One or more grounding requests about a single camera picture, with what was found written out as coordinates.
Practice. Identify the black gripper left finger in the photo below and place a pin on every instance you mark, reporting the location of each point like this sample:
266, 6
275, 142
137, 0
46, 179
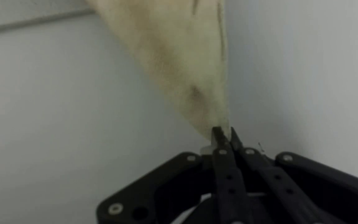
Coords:
229, 182

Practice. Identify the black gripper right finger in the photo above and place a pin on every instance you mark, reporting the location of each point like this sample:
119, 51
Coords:
278, 187

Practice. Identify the stained cream cloth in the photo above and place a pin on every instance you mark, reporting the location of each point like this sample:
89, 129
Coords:
179, 53

